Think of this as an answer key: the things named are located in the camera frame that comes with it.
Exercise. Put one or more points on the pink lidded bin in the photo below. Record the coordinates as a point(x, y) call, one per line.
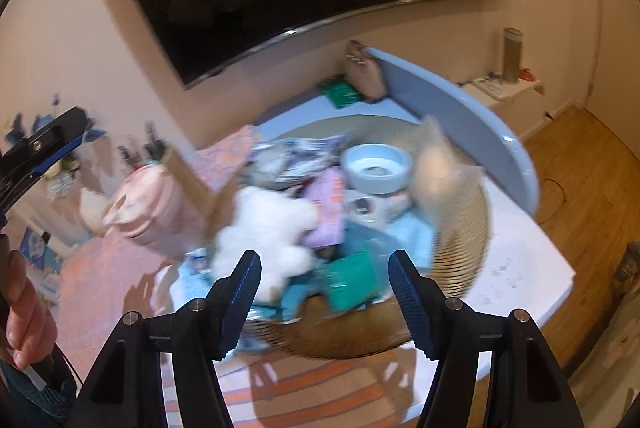
point(151, 209)

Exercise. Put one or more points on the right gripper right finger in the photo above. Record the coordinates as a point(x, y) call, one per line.
point(527, 387)

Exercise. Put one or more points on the white makeup sponge bag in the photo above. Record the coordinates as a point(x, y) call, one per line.
point(440, 186)

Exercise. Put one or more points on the green packet on table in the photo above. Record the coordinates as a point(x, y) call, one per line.
point(339, 91)

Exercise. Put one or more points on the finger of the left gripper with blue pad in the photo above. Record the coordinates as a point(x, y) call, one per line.
point(26, 163)

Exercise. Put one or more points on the brown leather handbag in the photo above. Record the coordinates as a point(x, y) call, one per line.
point(363, 72)

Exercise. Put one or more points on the stack of books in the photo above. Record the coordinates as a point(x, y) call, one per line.
point(45, 255)

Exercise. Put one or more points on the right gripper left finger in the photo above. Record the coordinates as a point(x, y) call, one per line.
point(124, 386)

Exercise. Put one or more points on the teal soft pouch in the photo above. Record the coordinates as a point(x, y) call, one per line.
point(349, 282)

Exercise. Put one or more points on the white plush toy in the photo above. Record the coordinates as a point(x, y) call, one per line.
point(273, 225)

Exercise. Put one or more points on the purple wet wipes pack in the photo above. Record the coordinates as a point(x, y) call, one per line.
point(327, 193)

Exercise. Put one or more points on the person's left hand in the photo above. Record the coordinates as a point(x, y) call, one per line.
point(30, 329)

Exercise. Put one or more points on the wooden pen holder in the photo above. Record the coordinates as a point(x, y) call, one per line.
point(199, 194)

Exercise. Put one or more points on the grey thermos bottle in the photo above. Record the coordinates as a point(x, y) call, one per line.
point(512, 53)

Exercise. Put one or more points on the light blue round lid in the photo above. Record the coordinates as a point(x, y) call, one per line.
point(467, 123)

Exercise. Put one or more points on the woven round basket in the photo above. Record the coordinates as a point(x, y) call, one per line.
point(301, 322)

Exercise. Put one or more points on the blue plaid fabric bow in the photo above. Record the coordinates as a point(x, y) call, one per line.
point(287, 162)

